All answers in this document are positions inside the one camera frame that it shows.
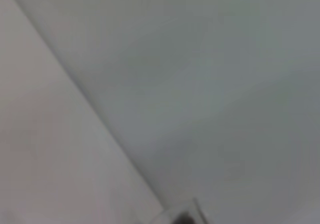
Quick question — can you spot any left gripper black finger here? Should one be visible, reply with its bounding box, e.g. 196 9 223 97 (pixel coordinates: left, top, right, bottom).
174 212 198 224

